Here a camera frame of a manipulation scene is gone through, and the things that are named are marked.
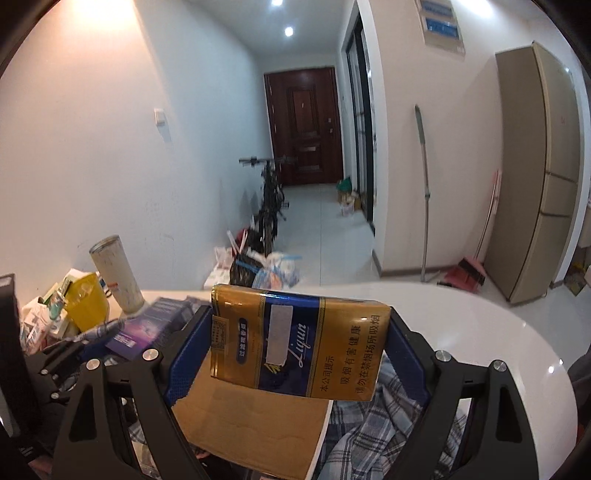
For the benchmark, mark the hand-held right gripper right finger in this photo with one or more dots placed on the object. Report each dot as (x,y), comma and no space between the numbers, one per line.
(408,364)

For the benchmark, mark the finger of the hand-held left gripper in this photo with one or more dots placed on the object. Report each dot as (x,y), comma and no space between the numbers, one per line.
(60,353)
(60,385)

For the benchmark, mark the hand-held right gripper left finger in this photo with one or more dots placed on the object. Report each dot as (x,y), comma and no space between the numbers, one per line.
(184,364)

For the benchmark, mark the shallow cardboard box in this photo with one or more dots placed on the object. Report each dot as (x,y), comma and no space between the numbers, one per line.
(249,424)

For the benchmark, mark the gold blue cigarette pack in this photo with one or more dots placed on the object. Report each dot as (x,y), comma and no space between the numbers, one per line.
(300,341)

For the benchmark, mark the pile of small packets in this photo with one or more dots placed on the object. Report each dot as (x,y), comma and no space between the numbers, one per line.
(41,318)

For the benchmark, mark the yellow bag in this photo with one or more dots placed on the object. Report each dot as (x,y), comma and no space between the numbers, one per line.
(87,304)

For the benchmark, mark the purple box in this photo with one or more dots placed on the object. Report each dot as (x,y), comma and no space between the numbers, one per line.
(138,332)

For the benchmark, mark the blue plaid cloth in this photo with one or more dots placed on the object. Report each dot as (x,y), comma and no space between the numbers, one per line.
(369,438)

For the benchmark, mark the tall white tumbler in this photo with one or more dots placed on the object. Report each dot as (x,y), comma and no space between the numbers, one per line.
(117,277)

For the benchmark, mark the red dustpan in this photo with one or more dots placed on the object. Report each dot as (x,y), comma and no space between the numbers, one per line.
(464,274)

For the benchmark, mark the black plastic bag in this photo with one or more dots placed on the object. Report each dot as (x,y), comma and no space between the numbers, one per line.
(242,272)

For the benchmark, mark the white plastic bag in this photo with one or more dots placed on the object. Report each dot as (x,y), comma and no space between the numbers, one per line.
(279,272)

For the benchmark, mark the boxes beside entrance door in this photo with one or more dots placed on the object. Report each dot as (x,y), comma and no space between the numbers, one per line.
(347,198)

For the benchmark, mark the grey mop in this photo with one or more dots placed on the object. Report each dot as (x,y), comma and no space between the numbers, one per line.
(425,184)

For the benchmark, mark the black bicycle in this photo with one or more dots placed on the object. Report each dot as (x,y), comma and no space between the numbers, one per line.
(270,203)

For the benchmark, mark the beige refrigerator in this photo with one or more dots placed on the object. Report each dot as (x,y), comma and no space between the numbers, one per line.
(535,175)

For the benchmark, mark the black framed glass door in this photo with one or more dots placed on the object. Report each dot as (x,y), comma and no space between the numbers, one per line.
(362,120)

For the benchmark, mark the dark red entrance door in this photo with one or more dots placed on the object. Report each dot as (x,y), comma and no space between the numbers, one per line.
(302,124)

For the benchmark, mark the white wall switch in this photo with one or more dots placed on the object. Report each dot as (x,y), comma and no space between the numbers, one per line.
(160,117)

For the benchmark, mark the wall electrical panel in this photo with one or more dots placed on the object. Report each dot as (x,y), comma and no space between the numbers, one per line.
(441,25)

